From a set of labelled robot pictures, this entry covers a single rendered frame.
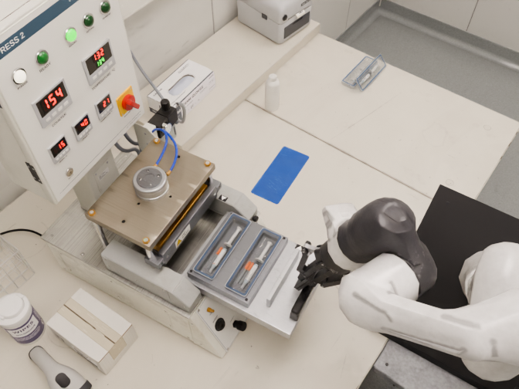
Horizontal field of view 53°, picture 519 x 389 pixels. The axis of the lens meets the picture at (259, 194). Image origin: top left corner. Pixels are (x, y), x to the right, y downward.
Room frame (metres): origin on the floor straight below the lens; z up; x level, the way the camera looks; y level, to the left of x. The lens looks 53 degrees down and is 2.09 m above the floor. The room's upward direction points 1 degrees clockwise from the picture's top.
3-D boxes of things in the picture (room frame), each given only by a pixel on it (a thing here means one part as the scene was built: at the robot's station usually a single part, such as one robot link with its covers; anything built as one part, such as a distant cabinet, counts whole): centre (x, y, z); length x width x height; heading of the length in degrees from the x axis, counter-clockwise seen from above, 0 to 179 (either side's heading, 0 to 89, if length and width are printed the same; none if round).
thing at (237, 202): (0.83, 0.12, 0.97); 0.26 x 0.05 x 0.07; 62
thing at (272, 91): (1.39, -0.04, 0.82); 0.05 x 0.05 x 0.14
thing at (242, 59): (1.58, 0.13, 0.77); 0.84 x 0.30 x 0.04; 144
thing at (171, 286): (0.59, 0.26, 0.97); 0.25 x 0.05 x 0.07; 62
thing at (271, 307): (0.61, 0.01, 0.97); 0.30 x 0.22 x 0.08; 62
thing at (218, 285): (0.63, 0.05, 0.98); 0.20 x 0.17 x 0.03; 152
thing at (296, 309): (0.55, -0.11, 0.99); 0.15 x 0.02 x 0.04; 152
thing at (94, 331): (0.52, 0.42, 0.80); 0.19 x 0.13 x 0.09; 54
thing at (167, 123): (1.00, 0.26, 1.05); 0.15 x 0.05 x 0.15; 152
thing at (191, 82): (1.38, 0.27, 0.83); 0.23 x 0.12 x 0.07; 148
